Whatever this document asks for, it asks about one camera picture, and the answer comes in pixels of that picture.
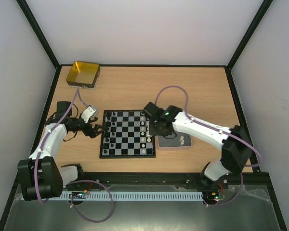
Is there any black white chess board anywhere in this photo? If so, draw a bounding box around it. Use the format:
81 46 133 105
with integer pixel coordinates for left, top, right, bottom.
99 110 156 159

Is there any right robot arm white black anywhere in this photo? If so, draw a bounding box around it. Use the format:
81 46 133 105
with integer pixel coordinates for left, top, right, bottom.
142 102 253 189

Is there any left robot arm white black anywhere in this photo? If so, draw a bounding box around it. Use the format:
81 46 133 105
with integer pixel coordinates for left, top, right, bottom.
17 101 106 202

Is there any grey tray with pink rim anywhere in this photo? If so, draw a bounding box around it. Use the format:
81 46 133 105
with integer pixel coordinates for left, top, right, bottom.
156 131 192 151

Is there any yellow metal tin box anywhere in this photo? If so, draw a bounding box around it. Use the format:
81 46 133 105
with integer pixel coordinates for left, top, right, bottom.
66 61 101 90

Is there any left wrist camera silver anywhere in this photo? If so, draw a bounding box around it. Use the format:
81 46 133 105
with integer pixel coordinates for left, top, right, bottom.
80 105 99 123

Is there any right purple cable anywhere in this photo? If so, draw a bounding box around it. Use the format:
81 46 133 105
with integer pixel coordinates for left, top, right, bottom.
155 85 262 207

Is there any purple cable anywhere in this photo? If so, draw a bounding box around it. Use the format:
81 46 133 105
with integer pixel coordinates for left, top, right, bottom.
33 89 114 222
155 85 262 207

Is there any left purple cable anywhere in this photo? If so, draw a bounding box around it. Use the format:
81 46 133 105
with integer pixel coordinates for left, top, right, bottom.
33 89 114 222

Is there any white slotted cable duct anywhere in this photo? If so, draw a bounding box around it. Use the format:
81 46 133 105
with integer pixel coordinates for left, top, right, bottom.
54 191 203 202

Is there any black enclosure frame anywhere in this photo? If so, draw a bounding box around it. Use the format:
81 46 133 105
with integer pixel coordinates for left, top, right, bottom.
0 0 289 231

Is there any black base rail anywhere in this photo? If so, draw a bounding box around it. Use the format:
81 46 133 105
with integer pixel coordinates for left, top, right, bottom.
16 171 270 191

